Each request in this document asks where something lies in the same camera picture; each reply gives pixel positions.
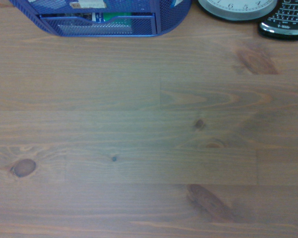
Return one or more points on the round white analog clock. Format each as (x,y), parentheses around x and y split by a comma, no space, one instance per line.
(238,11)

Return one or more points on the green card in organizer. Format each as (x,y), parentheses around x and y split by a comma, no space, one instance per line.
(116,19)

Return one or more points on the blue mesh desk organizer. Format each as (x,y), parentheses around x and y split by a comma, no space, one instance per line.
(173,17)

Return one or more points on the white paper label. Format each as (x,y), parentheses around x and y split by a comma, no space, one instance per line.
(88,4)

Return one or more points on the black keypad mobile phone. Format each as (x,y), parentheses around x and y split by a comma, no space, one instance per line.
(285,22)

